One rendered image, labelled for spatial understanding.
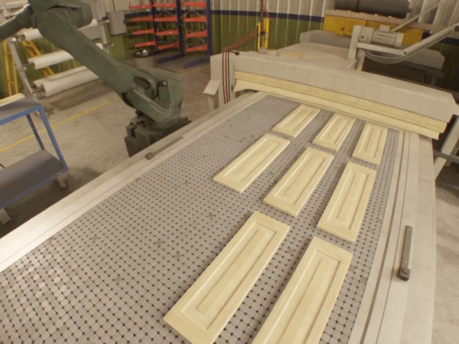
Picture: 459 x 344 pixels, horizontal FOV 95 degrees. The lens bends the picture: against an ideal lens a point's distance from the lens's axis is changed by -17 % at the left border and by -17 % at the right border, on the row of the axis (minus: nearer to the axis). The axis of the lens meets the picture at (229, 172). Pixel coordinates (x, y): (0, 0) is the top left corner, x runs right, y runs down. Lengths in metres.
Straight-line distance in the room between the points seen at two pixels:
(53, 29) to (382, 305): 2.69
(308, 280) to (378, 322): 0.30
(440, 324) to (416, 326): 1.22
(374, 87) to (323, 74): 0.49
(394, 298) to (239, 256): 0.65
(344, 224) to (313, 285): 0.39
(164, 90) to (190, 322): 2.01
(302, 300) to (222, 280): 0.31
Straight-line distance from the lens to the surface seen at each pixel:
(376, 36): 3.32
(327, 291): 1.08
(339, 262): 1.17
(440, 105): 2.60
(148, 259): 1.15
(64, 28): 2.39
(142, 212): 1.34
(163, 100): 2.50
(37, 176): 3.17
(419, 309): 1.26
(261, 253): 1.11
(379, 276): 1.22
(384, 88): 2.55
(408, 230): 1.47
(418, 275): 1.36
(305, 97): 2.73
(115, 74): 2.31
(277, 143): 1.81
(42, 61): 5.56
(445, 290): 2.63
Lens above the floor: 1.80
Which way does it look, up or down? 37 degrees down
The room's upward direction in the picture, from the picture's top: straight up
